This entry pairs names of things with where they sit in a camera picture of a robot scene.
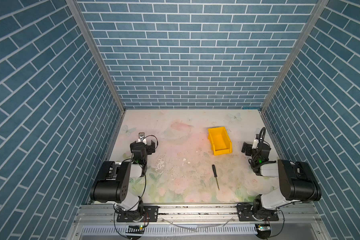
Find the black handled screwdriver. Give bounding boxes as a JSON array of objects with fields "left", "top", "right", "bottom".
[{"left": 212, "top": 165, "right": 220, "bottom": 190}]

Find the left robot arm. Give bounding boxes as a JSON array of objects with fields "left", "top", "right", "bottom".
[{"left": 90, "top": 138, "right": 159, "bottom": 218}]

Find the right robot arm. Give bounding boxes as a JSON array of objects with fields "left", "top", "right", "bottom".
[{"left": 242, "top": 143, "right": 322, "bottom": 221}]

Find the yellow plastic bin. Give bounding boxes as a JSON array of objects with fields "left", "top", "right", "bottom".
[{"left": 208, "top": 127, "right": 233, "bottom": 156}]

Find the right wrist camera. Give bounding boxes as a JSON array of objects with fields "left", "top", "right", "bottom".
[{"left": 252, "top": 134, "right": 260, "bottom": 149}]

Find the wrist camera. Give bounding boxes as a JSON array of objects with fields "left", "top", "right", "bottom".
[
  {"left": 252, "top": 134, "right": 260, "bottom": 149},
  {"left": 138, "top": 132, "right": 145, "bottom": 143}
]

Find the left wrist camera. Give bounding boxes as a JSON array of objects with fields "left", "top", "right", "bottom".
[{"left": 138, "top": 132, "right": 145, "bottom": 143}]

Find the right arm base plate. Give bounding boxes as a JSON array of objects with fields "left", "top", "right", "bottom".
[{"left": 236, "top": 203, "right": 279, "bottom": 222}]

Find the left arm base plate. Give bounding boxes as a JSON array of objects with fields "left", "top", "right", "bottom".
[{"left": 116, "top": 206, "right": 159, "bottom": 223}]

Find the white slotted cable duct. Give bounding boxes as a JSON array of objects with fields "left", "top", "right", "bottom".
[{"left": 82, "top": 224, "right": 258, "bottom": 237}]

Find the aluminium front rail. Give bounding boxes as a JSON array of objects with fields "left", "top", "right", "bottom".
[{"left": 67, "top": 203, "right": 330, "bottom": 240}]

